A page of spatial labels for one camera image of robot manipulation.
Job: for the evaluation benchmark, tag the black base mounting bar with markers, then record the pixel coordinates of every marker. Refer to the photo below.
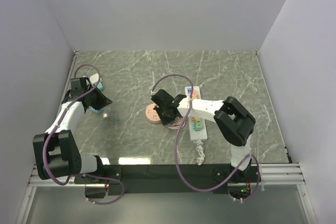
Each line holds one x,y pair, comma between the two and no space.
144,179

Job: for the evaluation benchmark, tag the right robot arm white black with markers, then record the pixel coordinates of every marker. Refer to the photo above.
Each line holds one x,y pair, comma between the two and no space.
233,120

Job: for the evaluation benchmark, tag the round pink power socket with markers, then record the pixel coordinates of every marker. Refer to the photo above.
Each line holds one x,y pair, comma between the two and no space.
151,114

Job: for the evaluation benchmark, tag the white multicolour power strip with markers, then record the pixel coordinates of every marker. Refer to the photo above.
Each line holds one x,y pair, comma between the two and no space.
196,125

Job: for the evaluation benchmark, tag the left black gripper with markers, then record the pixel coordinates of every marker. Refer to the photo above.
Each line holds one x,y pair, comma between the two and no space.
103,102

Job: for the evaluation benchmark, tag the white charger plug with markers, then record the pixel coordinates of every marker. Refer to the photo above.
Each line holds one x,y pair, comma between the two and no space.
95,78

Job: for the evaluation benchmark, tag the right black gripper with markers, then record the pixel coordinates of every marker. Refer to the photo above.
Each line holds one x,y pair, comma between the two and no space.
165,120

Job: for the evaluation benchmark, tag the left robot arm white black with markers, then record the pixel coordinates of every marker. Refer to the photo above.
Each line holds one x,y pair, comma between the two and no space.
56,149

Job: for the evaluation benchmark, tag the blue charger plug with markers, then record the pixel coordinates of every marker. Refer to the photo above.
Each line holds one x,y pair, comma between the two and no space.
95,111

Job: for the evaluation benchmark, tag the teal charger plug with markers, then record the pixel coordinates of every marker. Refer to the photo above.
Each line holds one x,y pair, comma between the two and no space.
100,86

